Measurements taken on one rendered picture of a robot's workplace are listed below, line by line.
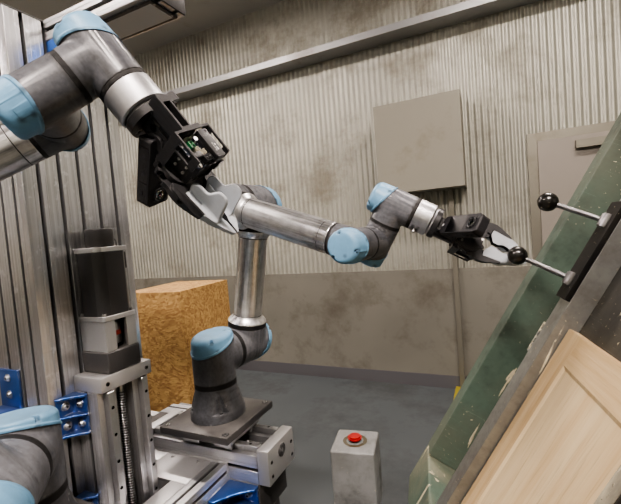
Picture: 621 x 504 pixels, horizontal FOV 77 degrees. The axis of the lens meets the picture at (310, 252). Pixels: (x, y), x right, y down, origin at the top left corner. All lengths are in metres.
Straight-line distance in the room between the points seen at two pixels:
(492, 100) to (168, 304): 2.99
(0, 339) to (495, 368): 1.17
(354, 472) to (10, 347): 0.88
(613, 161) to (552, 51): 2.84
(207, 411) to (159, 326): 1.38
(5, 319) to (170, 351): 1.47
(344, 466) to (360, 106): 3.35
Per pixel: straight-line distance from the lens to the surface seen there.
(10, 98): 0.65
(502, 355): 1.12
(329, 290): 4.03
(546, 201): 0.90
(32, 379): 1.05
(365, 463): 1.19
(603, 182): 1.13
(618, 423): 0.65
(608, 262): 0.88
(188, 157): 0.58
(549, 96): 3.83
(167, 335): 2.45
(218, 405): 1.15
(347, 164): 3.94
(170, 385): 2.54
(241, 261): 1.15
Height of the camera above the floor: 1.53
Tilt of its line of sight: 3 degrees down
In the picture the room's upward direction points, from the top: 5 degrees counter-clockwise
